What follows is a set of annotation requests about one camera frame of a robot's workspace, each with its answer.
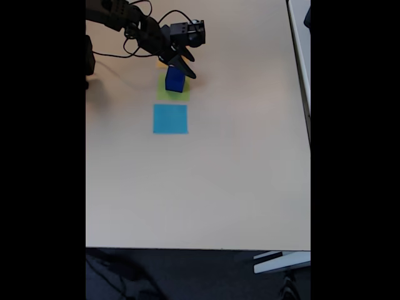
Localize large blue cube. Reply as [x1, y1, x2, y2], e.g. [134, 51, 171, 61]
[164, 64, 187, 94]

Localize orange paper square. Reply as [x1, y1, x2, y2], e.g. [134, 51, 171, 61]
[156, 56, 188, 69]

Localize green paper square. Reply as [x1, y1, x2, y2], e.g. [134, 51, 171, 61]
[156, 73, 191, 101]

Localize light blue paper square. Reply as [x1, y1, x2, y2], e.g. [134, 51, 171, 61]
[152, 104, 189, 135]

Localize white neighbouring table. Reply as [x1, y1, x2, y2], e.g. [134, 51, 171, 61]
[286, 0, 311, 148]

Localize white table foot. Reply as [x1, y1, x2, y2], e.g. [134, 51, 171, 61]
[252, 250, 311, 275]

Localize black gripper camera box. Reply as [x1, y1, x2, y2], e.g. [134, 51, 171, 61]
[169, 19, 207, 49]

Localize thin arm motor cable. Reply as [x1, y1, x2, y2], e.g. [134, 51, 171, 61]
[129, 0, 153, 18]

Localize black floor cable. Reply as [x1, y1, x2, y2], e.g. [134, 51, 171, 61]
[86, 249, 166, 300]
[279, 270, 301, 300]

